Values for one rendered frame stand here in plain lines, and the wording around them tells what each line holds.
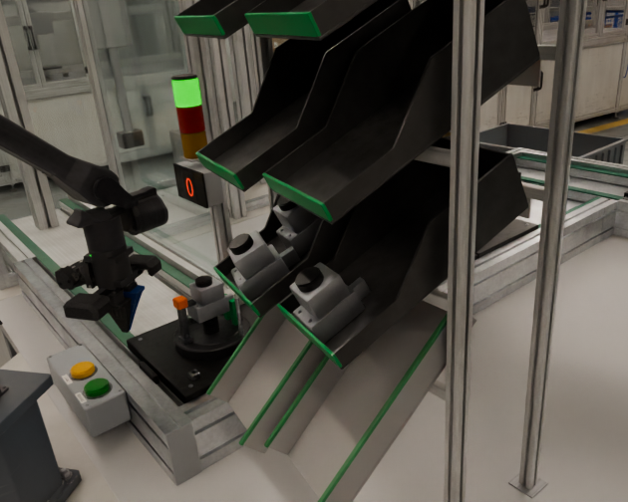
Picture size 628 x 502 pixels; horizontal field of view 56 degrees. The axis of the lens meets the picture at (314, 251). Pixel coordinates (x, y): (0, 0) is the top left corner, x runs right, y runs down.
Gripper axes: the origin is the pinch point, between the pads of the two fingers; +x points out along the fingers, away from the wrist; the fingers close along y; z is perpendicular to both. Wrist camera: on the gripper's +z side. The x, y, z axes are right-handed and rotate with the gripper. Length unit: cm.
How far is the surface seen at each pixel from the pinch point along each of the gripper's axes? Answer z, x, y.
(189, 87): -1.5, -31.5, -30.4
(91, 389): 4.1, 11.2, 6.5
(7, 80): 79, -29, -70
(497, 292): -58, 20, -56
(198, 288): -8.9, -0.2, -10.1
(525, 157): -65, 13, -148
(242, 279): -28.3, -14.0, 11.2
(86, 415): 3.4, 13.8, 9.7
